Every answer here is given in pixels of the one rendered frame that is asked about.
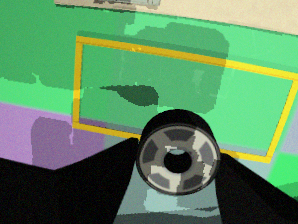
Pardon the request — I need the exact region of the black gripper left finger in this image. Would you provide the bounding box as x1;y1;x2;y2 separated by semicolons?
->
0;137;139;224

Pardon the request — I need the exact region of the black wheel with grey hub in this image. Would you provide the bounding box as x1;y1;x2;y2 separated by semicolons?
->
135;109;222;196

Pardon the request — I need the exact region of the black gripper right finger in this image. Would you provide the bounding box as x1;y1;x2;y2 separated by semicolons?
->
214;152;298;224

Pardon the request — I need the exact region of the yellow rectangular tape outline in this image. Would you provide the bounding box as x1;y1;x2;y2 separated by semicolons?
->
72;35;298;164

